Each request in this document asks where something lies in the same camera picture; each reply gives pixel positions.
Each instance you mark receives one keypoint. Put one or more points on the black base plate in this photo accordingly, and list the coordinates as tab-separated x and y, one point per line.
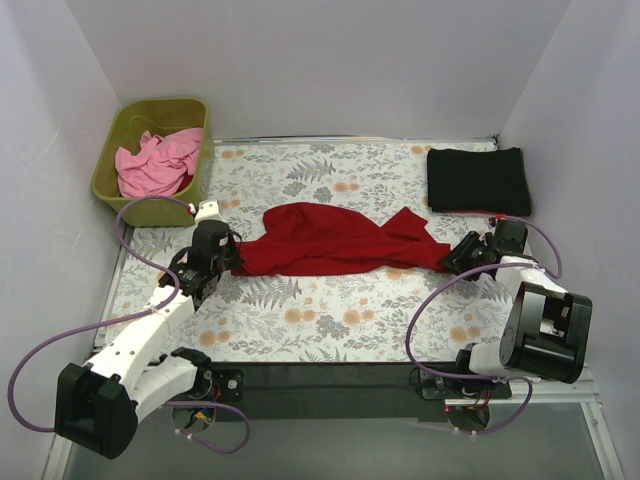
339	391

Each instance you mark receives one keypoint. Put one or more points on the pink crumpled t shirt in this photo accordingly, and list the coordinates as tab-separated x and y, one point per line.
160	165

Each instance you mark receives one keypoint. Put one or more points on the green plastic bin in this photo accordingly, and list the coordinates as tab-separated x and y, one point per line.
162	116

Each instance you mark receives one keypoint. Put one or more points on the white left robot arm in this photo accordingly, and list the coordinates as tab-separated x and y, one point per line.
100	404

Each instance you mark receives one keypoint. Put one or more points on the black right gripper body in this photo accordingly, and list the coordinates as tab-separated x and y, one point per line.
463	251

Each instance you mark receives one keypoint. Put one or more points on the aluminium frame rail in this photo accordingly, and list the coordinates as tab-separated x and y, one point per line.
549	430

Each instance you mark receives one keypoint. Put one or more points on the red t shirt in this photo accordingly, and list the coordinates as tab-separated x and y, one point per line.
310	239

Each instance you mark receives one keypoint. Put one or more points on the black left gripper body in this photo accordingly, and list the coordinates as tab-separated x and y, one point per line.
232	248

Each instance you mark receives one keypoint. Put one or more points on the red garment in bin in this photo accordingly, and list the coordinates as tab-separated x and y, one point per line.
186	182

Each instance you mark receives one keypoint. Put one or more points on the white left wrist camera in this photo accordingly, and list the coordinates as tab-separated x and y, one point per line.
207	210

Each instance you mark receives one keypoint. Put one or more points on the folded black t shirt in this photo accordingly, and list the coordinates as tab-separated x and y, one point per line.
487	182

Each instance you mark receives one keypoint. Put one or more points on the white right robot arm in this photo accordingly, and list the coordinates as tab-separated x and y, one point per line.
546	333

